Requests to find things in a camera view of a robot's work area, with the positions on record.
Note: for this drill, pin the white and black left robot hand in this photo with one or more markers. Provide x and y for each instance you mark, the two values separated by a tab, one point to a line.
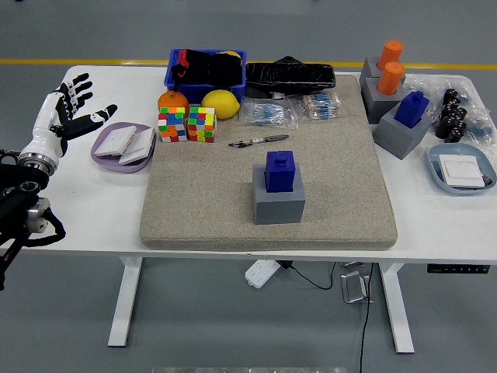
46	136

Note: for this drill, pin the blue square seal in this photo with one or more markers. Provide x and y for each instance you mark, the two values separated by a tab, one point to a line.
411	110
280	173

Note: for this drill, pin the grey square seal holder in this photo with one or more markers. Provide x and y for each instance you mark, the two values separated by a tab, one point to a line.
400	140
277	210

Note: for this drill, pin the grey round seal holder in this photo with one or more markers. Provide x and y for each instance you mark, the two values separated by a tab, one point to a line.
369	70
378	107

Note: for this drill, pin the orange round seal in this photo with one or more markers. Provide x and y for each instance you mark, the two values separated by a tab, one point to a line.
392	52
390	79

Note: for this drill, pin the purple plate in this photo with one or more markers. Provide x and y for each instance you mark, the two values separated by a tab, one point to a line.
100	162

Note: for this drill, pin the multicolour puzzle cube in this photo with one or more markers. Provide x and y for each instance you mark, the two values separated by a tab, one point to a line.
202	124
172	124

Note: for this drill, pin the orange fruit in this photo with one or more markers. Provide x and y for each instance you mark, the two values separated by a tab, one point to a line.
172	101

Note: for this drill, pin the blue plastic bin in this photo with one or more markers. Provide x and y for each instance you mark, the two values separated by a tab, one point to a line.
194	90

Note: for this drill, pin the grey-brown mat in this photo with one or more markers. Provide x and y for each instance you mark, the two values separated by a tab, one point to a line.
202	210

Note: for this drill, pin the black cloth with red trim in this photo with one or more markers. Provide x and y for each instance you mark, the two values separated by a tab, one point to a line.
209	70

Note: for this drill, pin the yellow lemon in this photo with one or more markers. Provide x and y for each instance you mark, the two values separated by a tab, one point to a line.
221	103

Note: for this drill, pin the white table leg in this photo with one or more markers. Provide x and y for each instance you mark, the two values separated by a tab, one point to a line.
124	303
396	307

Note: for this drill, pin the yellow item in bin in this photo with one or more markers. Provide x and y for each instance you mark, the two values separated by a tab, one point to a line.
232	53

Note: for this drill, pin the bag of blue resistors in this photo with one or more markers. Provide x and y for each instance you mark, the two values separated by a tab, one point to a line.
268	113

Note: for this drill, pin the thin metal hand tool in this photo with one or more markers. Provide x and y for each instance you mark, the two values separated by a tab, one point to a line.
277	137

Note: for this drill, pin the black wrapped keyboard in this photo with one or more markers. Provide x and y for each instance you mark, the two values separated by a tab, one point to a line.
291	75

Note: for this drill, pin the white power strip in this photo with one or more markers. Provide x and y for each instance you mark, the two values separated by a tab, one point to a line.
260	274

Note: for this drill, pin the light blue tray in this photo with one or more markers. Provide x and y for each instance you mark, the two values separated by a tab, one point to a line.
435	163

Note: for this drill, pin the black table control panel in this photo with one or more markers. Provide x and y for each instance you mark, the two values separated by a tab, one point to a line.
458	268

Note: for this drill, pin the white switch panel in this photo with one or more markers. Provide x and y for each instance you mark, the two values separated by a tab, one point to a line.
137	149
114	140
462	171

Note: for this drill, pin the metal bracket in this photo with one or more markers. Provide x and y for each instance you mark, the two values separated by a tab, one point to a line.
353	289
351	264

